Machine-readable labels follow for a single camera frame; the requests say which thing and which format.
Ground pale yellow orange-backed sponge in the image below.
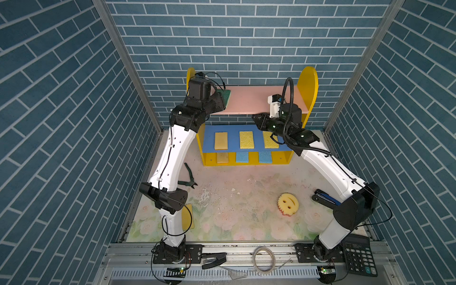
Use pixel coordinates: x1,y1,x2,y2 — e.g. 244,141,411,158
216,153,229,164

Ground aluminium front rail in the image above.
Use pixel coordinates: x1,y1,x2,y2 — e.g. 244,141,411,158
94,241,406,285

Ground black desk calculator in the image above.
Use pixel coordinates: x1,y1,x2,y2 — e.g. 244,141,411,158
342,234,378,277

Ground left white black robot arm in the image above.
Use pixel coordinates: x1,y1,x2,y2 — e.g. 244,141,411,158
140,72,226,263

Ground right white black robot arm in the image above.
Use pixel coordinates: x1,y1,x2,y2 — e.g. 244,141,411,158
252,104,380,261

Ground yellow shelf with coloured boards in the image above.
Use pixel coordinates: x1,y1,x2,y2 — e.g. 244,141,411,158
186,66,319,167

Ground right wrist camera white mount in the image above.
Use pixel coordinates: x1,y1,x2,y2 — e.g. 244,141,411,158
267,94,283,118

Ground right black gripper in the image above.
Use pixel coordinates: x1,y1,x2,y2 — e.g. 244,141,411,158
252,112,291,140

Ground bright yellow sponge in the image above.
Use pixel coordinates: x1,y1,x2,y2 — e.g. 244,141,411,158
239,131,255,150
263,131,280,149

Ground black corrugated cable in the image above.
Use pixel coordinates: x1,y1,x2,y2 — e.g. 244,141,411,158
281,77,332,156

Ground green scouring pad sponge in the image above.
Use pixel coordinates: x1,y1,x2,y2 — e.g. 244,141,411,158
217,90,231,106

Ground black stapler on rail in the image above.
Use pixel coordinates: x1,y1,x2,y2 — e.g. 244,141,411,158
201,252,227,270

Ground blue sponge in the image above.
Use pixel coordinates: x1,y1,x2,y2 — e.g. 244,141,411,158
236,152,249,163
258,152,273,164

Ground yellow smiley face sponge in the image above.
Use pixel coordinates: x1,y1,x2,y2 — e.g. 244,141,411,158
277,193,299,216

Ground green handled cutting pliers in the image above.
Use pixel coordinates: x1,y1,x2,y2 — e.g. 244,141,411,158
177,162,198,190

